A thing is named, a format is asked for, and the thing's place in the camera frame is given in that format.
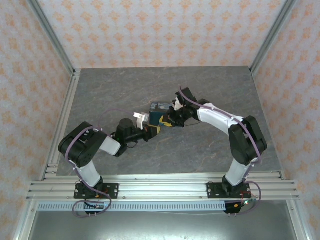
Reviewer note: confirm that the grey metal sheet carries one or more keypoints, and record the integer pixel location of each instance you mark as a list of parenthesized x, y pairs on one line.
[(162, 226)]

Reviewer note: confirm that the aluminium mounting rail beam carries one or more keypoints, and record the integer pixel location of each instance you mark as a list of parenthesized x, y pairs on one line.
[(162, 186)]

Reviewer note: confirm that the aluminium frame corner post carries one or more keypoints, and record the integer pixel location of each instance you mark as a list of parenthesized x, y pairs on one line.
[(272, 35), (53, 42)]

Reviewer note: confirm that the blue patterned box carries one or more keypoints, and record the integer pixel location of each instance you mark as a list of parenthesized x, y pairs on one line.
[(157, 111)]

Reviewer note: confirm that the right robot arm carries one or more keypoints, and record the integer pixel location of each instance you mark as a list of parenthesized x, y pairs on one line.
[(215, 117)]

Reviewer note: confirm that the small circuit board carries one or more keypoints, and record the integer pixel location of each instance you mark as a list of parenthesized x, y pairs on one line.
[(243, 203), (98, 206)]

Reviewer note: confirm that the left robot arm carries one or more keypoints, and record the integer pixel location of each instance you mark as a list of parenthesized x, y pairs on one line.
[(87, 172)]

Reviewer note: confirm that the aluminium table side rail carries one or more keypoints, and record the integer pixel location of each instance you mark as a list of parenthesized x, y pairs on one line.
[(62, 120)]

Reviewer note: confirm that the aluminium lower frame post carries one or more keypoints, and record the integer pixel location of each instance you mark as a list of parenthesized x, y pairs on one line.
[(25, 220), (297, 220)]

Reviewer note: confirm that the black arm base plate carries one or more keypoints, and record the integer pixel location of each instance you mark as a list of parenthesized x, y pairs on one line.
[(212, 191), (112, 191)]

